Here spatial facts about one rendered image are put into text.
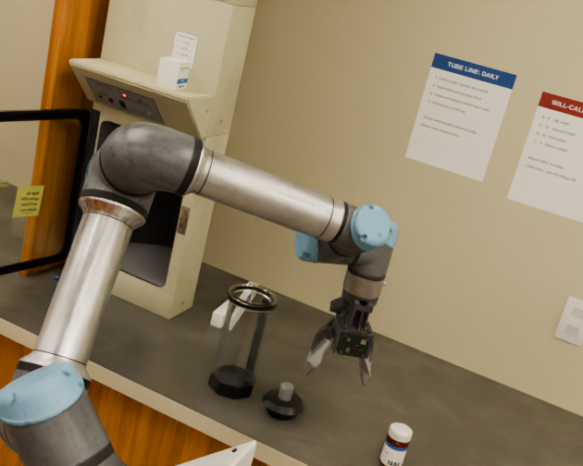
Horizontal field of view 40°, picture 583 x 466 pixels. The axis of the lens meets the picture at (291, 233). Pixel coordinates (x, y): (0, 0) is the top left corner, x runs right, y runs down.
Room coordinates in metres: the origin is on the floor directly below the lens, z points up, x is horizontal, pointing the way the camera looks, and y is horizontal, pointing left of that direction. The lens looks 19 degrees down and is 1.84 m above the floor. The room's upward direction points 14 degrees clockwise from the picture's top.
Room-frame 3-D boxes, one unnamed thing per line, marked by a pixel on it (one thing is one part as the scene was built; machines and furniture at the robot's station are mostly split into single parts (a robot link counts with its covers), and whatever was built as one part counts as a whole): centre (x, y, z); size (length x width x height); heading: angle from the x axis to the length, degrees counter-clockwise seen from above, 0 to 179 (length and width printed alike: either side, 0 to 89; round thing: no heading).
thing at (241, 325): (1.55, 0.05, 1.06); 0.11 x 0.11 x 0.21
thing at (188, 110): (1.80, 0.41, 1.46); 0.32 x 0.11 x 0.10; 70
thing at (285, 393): (1.50, -0.07, 0.97); 0.09 x 0.09 x 0.07
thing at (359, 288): (1.47, -0.16, 1.28); 0.08 x 0.08 x 0.05
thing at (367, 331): (1.46, -0.16, 1.20); 0.09 x 0.08 x 0.12; 9
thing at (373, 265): (1.46, -0.16, 1.36); 0.09 x 0.08 x 0.11; 115
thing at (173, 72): (1.77, 0.34, 1.54); 0.05 x 0.05 x 0.06; 74
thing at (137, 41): (1.97, 0.35, 1.33); 0.32 x 0.25 x 0.77; 70
